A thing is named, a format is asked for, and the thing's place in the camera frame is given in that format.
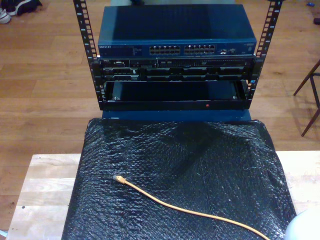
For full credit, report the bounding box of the yellow network cable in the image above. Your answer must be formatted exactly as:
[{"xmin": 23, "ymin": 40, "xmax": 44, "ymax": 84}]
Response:
[{"xmin": 112, "ymin": 174, "xmax": 271, "ymax": 240}]

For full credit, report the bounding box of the black rack shelf tray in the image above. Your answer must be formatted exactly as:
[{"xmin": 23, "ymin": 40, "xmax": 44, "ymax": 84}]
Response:
[{"xmin": 99, "ymin": 80, "xmax": 251, "ymax": 111}]

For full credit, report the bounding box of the black rack server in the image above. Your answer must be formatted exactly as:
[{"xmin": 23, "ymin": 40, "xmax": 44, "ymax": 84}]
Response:
[{"xmin": 91, "ymin": 57, "xmax": 263, "ymax": 83}]

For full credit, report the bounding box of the black bubble wrap mat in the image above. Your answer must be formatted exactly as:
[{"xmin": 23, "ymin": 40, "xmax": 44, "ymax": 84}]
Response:
[{"xmin": 61, "ymin": 117, "xmax": 298, "ymax": 240}]

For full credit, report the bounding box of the brown wooden chair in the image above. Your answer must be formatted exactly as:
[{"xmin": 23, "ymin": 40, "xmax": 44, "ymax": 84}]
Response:
[{"xmin": 293, "ymin": 58, "xmax": 320, "ymax": 137}]

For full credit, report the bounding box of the dark sneaker white sole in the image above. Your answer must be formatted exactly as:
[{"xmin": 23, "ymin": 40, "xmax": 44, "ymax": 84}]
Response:
[{"xmin": 6, "ymin": 0, "xmax": 43, "ymax": 16}]

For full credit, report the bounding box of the blue rack base plate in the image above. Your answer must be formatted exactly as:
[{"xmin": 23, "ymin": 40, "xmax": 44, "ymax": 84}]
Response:
[{"xmin": 101, "ymin": 109, "xmax": 252, "ymax": 123}]

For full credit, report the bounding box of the blue network switch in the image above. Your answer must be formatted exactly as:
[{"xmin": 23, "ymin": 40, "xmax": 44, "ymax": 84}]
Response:
[{"xmin": 97, "ymin": 4, "xmax": 258, "ymax": 59}]

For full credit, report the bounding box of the black rack frame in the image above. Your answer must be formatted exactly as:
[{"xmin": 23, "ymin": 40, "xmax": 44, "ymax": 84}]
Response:
[{"xmin": 72, "ymin": 0, "xmax": 285, "ymax": 111}]

